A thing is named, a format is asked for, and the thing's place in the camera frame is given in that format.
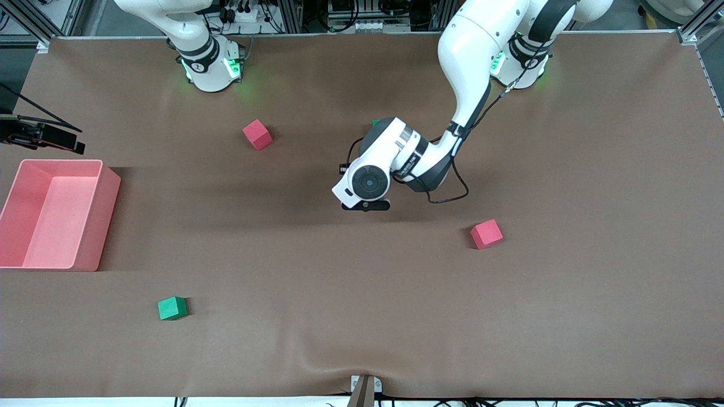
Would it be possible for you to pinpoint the pink plastic bin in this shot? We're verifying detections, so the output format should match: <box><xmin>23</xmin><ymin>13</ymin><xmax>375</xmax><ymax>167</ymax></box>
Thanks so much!
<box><xmin>0</xmin><ymin>159</ymin><xmax>122</xmax><ymax>272</ymax></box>

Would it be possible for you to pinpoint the pink foam cube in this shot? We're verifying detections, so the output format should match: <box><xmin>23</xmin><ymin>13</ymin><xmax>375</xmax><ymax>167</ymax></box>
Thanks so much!
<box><xmin>242</xmin><ymin>119</ymin><xmax>273</xmax><ymax>151</ymax></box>
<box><xmin>470</xmin><ymin>219</ymin><xmax>504</xmax><ymax>250</ymax></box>

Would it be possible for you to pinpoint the white power strip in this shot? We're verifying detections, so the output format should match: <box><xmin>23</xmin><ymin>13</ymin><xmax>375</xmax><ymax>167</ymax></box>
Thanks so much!
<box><xmin>218</xmin><ymin>3</ymin><xmax>261</xmax><ymax>24</ymax></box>

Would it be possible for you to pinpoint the brown table cloth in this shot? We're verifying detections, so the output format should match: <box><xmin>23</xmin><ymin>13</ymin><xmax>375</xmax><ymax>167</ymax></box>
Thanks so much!
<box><xmin>0</xmin><ymin>31</ymin><xmax>724</xmax><ymax>400</ymax></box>

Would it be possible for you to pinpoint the white rounded machine housing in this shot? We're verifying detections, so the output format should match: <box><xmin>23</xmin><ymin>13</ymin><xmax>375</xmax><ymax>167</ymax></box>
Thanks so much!
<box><xmin>639</xmin><ymin>0</ymin><xmax>708</xmax><ymax>18</ymax></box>

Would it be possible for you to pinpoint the aluminium frame diagonal profile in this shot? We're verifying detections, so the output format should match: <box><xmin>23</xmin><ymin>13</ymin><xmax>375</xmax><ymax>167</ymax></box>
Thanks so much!
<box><xmin>0</xmin><ymin>0</ymin><xmax>54</xmax><ymax>54</ymax></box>

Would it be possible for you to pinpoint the aluminium frame post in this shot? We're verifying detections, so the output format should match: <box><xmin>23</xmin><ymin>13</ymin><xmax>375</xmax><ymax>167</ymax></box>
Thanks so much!
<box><xmin>281</xmin><ymin>0</ymin><xmax>303</xmax><ymax>33</ymax></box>
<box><xmin>430</xmin><ymin>0</ymin><xmax>453</xmax><ymax>32</ymax></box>

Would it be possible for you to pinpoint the grey metal mount bracket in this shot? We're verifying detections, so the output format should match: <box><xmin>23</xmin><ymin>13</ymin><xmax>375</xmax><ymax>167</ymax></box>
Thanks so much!
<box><xmin>350</xmin><ymin>374</ymin><xmax>383</xmax><ymax>407</ymax></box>

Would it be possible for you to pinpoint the aluminium frame corner profile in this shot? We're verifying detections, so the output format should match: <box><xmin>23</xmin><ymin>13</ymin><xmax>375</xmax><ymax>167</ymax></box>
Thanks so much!
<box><xmin>677</xmin><ymin>0</ymin><xmax>724</xmax><ymax>46</ymax></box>

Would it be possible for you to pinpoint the aluminium table edge rail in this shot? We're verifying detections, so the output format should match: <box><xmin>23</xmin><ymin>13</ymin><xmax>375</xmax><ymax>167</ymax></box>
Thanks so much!
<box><xmin>695</xmin><ymin>42</ymin><xmax>724</xmax><ymax>119</ymax></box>

